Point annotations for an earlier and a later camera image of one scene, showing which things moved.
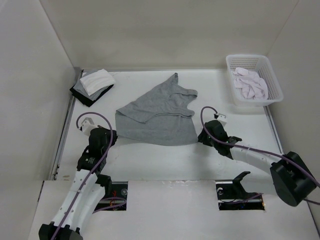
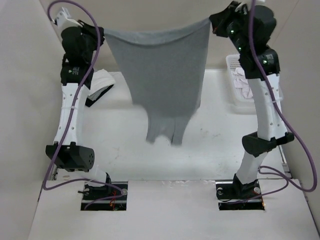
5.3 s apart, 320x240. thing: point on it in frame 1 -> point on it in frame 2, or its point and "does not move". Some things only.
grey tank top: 153,119 -> 163,69
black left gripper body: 108,138 -> 91,38
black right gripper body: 206,141 -> 231,25
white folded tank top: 97,81 does not move
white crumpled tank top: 250,84 does not move
